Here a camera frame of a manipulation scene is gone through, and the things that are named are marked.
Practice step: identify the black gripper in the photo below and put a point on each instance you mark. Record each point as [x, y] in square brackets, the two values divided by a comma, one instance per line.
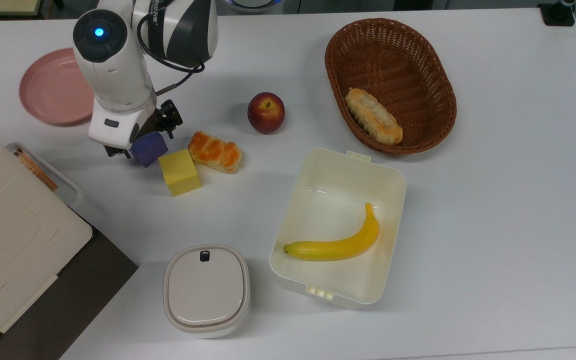
[165, 117]

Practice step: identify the purple foam cube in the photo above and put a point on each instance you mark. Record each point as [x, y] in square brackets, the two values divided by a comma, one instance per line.
[149, 149]

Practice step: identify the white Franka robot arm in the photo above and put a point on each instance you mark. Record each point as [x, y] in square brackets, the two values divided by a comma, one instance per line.
[118, 65]

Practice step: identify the yellow foam cube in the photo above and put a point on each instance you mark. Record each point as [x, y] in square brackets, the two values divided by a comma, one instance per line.
[180, 172]

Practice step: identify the pink plate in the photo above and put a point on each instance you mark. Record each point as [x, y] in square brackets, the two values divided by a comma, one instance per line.
[50, 92]

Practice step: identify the orange glazed bread roll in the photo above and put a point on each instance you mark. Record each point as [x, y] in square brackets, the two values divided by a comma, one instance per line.
[215, 152]

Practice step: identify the clear tray with brown sticks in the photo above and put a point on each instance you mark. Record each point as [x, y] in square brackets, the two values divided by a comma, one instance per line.
[48, 175]

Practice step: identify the red apple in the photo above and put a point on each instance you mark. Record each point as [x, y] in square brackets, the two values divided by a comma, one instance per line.
[266, 112]

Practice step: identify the round white lidded container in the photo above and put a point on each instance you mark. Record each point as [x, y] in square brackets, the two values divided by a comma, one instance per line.
[206, 291]

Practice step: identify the dark brown mat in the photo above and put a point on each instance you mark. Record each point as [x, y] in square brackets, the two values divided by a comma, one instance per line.
[78, 295]

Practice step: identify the cream white appliance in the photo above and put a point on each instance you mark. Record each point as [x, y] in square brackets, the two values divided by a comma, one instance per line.
[8, 240]

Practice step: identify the blue ringed round base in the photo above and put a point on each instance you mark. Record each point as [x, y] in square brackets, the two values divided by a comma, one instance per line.
[250, 4]

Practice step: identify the white rectangular plastic container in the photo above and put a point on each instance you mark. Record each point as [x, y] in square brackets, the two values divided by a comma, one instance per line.
[328, 190]

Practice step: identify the yellow banana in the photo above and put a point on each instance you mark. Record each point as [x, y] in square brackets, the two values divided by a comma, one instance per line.
[343, 243]

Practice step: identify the pale long bread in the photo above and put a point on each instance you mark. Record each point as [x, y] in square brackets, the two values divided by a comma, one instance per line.
[374, 117]

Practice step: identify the brown wicker basket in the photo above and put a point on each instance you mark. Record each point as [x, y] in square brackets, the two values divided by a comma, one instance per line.
[393, 60]

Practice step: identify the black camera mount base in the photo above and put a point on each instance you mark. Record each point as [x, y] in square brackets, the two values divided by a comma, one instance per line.
[557, 12]

